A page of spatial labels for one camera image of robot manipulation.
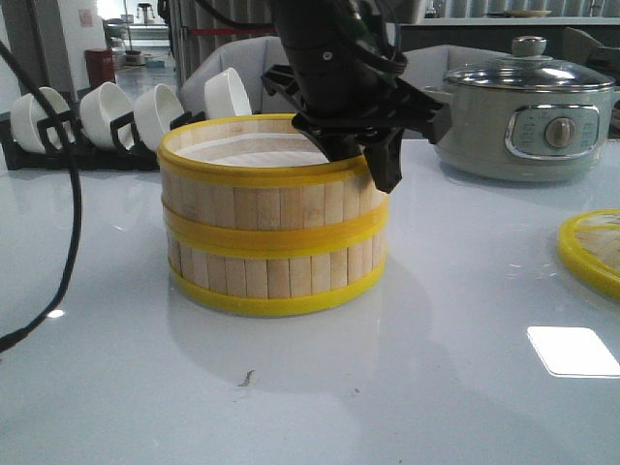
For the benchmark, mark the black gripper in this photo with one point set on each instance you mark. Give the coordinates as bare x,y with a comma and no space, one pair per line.
378,118

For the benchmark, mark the woven bamboo steamer lid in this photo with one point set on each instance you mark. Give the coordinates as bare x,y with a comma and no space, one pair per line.
588,246

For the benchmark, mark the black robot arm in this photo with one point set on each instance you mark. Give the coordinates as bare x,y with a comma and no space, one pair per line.
344,80

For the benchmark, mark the liner paper in upper basket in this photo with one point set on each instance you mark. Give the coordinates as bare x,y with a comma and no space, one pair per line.
270,150

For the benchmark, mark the grey chair right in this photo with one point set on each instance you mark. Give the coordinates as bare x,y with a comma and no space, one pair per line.
427,66

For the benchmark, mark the grey chair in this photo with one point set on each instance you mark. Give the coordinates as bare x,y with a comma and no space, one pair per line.
251,58
427,66

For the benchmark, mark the grey chair left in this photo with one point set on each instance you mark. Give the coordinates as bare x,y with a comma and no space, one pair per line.
251,58

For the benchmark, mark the white bowl right end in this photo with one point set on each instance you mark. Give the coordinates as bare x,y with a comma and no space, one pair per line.
225,95

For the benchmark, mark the green electric cooking pot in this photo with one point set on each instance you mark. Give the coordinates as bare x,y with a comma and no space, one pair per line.
524,136

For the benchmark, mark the bamboo steamer basket yellow rims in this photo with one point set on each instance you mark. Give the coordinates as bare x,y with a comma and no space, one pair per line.
279,287

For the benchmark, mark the glass pot lid with knob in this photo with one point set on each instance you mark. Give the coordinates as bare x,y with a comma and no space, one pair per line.
527,68

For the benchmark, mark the white bowl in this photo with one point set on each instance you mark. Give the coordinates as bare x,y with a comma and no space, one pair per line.
99,108
155,110
26,112

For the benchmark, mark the red bin in background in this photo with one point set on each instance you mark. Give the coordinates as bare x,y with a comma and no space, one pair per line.
99,66

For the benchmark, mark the black bowl rack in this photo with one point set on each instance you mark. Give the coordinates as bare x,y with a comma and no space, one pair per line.
129,152

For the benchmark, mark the white bowl far left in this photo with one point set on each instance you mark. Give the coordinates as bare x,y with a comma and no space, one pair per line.
26,112

